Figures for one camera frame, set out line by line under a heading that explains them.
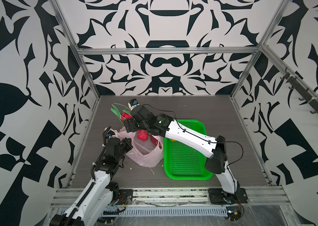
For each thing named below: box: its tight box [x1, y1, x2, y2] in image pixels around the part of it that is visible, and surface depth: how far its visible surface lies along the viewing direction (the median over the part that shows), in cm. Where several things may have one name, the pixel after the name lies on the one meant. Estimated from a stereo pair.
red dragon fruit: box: [110, 104, 133, 126], surface depth 74 cm
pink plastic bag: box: [104, 126, 165, 168], surface depth 81 cm
